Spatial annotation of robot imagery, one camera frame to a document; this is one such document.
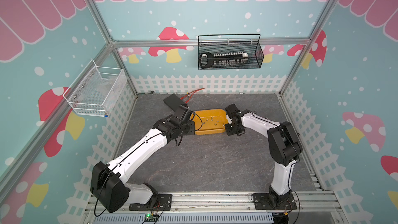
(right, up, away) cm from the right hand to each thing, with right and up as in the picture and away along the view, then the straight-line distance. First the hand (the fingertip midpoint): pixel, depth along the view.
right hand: (230, 130), depth 97 cm
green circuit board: (-42, -37, -25) cm, 62 cm away
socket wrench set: (-15, +43, -7) cm, 46 cm away
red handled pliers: (-27, +24, +21) cm, 42 cm away
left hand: (-23, +3, -17) cm, 29 cm away
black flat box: (-39, +19, +17) cm, 47 cm away
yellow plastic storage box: (-13, +5, +8) cm, 16 cm away
